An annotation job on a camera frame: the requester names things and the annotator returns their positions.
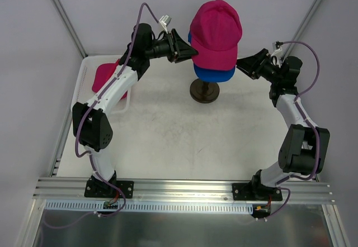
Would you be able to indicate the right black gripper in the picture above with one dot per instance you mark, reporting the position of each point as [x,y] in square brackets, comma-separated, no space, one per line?
[260,64]

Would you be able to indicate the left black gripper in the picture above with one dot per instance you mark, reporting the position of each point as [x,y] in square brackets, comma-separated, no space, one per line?
[173,48]

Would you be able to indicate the blue cap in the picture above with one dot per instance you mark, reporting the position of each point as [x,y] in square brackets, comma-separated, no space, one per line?
[215,75]

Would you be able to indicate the pink cap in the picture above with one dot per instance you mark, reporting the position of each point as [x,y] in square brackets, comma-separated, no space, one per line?
[216,15]
[103,73]

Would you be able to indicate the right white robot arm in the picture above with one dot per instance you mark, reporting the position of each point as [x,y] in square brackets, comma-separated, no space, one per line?
[305,145]

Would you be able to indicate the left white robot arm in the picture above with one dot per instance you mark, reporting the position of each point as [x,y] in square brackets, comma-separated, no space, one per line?
[91,126]

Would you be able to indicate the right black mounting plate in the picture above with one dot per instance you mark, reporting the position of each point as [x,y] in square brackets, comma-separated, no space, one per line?
[251,192]

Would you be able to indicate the black mounting plate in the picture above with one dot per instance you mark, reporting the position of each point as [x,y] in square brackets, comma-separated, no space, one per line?
[251,192]
[126,189]

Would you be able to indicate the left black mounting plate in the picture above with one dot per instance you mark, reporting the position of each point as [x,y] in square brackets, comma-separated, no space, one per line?
[126,189]

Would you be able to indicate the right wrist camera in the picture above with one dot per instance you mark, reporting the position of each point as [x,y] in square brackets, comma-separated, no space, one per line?
[277,50]

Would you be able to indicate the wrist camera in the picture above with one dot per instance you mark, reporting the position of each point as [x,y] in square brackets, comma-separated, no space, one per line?
[163,22]
[277,50]

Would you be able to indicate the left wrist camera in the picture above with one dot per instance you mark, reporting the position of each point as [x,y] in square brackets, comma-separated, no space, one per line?
[163,22]

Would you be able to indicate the white slotted cable duct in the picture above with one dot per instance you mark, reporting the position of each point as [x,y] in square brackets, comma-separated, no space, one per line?
[161,207]

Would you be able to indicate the aluminium rail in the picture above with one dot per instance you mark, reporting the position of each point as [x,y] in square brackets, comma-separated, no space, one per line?
[206,191]

